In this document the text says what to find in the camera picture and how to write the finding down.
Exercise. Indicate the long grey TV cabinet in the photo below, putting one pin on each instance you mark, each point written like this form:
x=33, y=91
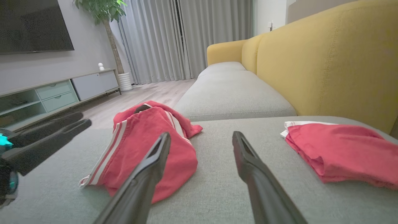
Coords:
x=59, y=93

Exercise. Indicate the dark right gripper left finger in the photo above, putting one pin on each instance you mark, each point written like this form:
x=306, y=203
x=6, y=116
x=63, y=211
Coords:
x=136, y=193

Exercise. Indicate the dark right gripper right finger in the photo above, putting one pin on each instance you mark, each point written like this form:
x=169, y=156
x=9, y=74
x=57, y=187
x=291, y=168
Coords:
x=264, y=196

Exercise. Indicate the red jersey with number 23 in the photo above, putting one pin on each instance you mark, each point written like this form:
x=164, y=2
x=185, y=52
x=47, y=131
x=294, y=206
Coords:
x=133, y=143

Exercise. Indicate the green indoor tree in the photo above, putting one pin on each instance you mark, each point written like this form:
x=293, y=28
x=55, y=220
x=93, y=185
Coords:
x=102, y=11

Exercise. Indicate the red shorts with white trim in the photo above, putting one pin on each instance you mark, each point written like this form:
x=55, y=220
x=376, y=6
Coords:
x=342, y=149

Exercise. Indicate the grey pleated curtain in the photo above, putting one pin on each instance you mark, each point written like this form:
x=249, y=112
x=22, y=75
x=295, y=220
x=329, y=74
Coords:
x=217, y=25
x=149, y=40

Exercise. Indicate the large grey sofa seat cushion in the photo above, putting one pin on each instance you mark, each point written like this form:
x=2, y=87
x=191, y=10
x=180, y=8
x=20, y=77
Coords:
x=211, y=186

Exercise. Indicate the small grey sofa seat cushion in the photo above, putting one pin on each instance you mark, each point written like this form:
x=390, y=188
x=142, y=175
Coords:
x=230, y=93

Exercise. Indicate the black flat television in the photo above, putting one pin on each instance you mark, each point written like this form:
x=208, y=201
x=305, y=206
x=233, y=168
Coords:
x=31, y=25

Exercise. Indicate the white ribbed plant pot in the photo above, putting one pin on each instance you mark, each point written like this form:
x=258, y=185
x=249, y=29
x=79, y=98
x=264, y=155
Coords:
x=125, y=82

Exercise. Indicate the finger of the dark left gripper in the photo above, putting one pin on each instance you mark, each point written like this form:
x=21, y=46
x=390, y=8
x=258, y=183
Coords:
x=46, y=146
x=46, y=127

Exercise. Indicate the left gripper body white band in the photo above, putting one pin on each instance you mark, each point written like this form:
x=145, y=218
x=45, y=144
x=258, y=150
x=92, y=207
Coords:
x=7, y=186

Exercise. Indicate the white wall socket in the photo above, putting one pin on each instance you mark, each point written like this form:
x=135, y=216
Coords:
x=270, y=26

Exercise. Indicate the yellow sofa backrest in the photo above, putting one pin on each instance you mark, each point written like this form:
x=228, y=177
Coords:
x=326, y=62

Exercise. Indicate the small white figurine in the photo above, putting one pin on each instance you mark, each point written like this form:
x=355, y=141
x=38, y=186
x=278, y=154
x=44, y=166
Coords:
x=101, y=66

